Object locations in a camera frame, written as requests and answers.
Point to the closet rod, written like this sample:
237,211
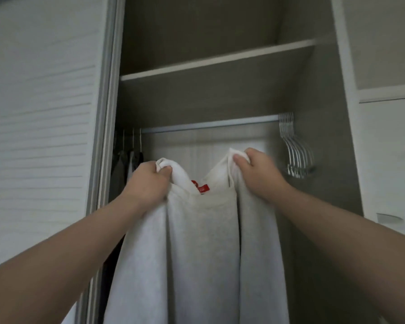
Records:
209,124

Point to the person's left hand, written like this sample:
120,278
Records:
148,185

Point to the person's left forearm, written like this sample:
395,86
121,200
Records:
54,266

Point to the white door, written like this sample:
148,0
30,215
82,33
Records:
391,158

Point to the person's right hand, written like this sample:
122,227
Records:
260,175

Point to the white t-shirt with script print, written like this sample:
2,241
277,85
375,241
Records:
202,266

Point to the bunch of white hangers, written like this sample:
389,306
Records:
297,151

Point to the person's right forearm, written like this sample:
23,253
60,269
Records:
358,246

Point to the grey two-tone jacket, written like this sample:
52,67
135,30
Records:
118,175

